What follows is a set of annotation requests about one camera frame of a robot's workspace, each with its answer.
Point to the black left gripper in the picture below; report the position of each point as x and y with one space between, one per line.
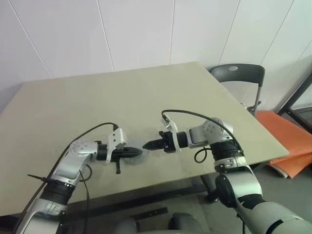
118 154

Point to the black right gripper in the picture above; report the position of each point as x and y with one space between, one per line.
168 142

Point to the motor stator base copper windings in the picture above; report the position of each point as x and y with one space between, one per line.
135 161

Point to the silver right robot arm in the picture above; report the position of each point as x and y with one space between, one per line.
202 134

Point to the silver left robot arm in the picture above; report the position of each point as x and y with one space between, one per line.
78 148

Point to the grey rounded shape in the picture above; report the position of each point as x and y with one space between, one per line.
126 226
185 224

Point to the black zip tie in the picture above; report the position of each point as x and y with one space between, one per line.
36 177

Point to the black plastic folding chair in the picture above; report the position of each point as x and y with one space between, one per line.
243 73

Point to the orange flat bag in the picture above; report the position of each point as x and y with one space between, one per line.
280 126

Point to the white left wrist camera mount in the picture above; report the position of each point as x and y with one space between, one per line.
117 137

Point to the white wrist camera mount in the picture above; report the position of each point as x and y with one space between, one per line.
173 125
117 137

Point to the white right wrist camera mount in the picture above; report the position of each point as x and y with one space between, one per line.
173 125

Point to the black table frame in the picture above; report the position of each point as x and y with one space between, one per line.
146 196

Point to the black flat bracket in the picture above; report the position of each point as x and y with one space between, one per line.
151 213

